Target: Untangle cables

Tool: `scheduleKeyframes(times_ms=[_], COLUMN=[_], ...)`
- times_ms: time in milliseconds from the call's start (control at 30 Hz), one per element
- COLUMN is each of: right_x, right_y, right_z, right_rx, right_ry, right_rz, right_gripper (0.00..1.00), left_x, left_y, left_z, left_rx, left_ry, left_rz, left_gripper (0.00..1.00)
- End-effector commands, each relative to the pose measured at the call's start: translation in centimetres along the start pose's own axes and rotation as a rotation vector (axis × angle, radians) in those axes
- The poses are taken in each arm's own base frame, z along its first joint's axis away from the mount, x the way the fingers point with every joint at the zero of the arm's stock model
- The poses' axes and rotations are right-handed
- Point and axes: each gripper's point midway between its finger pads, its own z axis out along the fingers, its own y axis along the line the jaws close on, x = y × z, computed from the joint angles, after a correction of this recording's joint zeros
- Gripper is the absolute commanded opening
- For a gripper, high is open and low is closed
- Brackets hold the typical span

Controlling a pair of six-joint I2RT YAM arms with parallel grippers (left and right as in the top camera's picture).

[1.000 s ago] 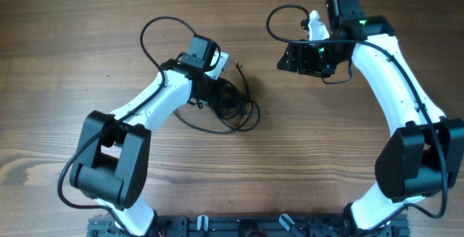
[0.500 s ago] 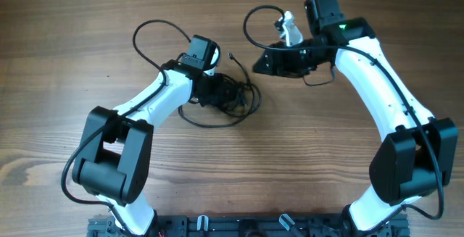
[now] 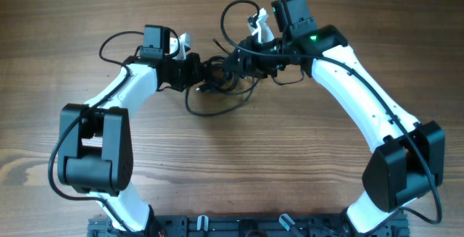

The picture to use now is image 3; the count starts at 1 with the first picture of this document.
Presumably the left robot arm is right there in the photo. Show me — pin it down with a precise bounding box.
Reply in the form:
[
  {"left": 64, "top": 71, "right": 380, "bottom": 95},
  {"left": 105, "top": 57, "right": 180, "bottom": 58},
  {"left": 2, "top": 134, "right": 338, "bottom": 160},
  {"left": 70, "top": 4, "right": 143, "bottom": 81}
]
[{"left": 48, "top": 25, "right": 206, "bottom": 236}]

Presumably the thin black USB cable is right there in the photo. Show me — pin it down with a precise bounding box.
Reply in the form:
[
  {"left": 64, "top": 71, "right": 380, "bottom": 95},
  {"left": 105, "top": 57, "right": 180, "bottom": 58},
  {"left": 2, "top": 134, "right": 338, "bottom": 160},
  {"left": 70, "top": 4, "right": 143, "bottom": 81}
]
[{"left": 184, "top": 37, "right": 260, "bottom": 117}]

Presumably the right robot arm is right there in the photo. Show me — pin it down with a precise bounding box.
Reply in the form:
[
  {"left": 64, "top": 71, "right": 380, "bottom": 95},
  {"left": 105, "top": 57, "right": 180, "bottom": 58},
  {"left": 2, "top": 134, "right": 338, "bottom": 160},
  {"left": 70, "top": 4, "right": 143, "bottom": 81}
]
[{"left": 225, "top": 0, "right": 445, "bottom": 236}]

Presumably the camera cable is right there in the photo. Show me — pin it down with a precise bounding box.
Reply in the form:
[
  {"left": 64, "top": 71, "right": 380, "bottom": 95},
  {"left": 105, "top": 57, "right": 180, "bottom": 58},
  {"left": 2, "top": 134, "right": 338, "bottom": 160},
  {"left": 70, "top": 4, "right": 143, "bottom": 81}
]
[
  {"left": 220, "top": 0, "right": 443, "bottom": 237},
  {"left": 47, "top": 30, "right": 146, "bottom": 237}
]

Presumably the right camera cable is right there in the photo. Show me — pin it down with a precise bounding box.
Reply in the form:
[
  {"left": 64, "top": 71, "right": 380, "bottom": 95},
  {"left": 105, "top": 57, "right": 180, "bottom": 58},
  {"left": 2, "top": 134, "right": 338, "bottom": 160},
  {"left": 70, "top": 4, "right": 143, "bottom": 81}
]
[{"left": 220, "top": 0, "right": 443, "bottom": 237}]

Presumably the left camera cable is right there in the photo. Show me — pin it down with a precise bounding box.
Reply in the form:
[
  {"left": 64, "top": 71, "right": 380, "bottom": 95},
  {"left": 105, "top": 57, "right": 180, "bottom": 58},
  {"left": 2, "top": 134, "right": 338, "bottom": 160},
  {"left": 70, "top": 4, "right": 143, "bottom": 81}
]
[{"left": 47, "top": 30, "right": 146, "bottom": 237}]

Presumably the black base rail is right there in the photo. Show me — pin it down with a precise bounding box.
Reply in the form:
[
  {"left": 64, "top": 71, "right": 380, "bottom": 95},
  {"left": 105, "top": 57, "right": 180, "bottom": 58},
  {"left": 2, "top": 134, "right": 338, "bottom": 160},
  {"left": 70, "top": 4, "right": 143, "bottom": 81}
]
[{"left": 87, "top": 214, "right": 410, "bottom": 237}]

